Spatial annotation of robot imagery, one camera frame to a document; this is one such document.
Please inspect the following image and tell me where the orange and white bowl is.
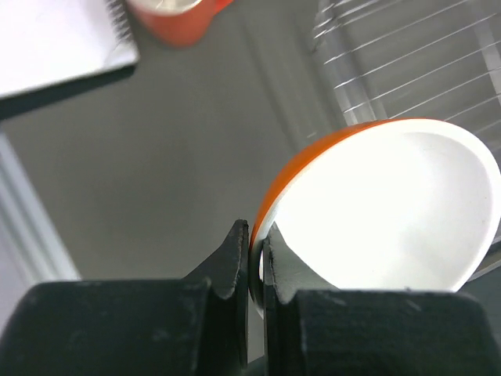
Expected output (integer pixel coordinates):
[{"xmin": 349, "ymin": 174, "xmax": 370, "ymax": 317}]
[{"xmin": 249, "ymin": 118, "xmax": 500, "ymax": 311}]

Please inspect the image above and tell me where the white paper booklet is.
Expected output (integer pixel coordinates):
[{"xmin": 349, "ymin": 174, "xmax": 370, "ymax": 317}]
[{"xmin": 1, "ymin": 1, "xmax": 139, "ymax": 99}]

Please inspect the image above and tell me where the orange mug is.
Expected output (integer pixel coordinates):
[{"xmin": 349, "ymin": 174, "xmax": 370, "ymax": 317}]
[{"xmin": 126, "ymin": 0, "xmax": 232, "ymax": 48}]

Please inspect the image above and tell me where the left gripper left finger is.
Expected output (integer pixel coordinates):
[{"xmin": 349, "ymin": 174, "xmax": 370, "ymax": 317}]
[{"xmin": 1, "ymin": 219, "xmax": 249, "ymax": 375}]

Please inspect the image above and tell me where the wire dish rack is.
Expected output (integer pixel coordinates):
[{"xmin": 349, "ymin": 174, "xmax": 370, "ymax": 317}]
[{"xmin": 312, "ymin": 0, "xmax": 500, "ymax": 157}]

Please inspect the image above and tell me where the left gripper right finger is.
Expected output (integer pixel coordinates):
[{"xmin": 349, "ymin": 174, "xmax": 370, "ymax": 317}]
[{"xmin": 262, "ymin": 226, "xmax": 500, "ymax": 375}]

